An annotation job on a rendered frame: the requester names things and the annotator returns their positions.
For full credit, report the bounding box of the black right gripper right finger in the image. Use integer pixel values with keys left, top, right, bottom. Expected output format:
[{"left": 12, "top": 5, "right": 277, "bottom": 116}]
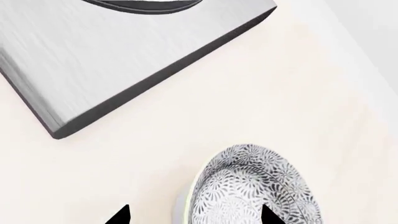
[{"left": 261, "top": 203, "right": 285, "bottom": 224}]

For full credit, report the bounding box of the black white floral patterned bowl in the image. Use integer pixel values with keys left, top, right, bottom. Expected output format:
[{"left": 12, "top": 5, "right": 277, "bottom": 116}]
[{"left": 175, "top": 143, "right": 322, "bottom": 224}]

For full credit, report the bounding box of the silver flat stove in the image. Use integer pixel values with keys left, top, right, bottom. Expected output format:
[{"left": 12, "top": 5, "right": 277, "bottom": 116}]
[{"left": 0, "top": 0, "right": 278, "bottom": 141}]

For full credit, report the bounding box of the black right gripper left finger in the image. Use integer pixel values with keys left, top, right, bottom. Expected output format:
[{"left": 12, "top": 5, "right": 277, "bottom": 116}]
[{"left": 104, "top": 203, "right": 131, "bottom": 224}]

